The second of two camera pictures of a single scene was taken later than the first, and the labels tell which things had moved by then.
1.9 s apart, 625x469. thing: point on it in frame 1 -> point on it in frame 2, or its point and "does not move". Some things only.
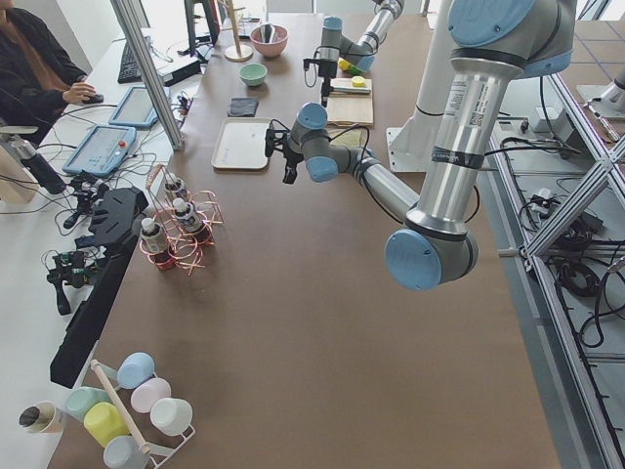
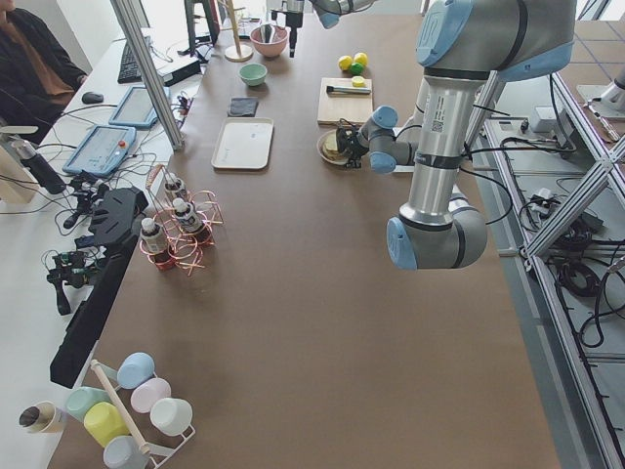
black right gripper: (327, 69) -> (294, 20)
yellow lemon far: (345, 64) does not move
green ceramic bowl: (253, 73) does not move
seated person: (36, 74) does not move
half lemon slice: (358, 81) does not move
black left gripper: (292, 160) -> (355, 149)
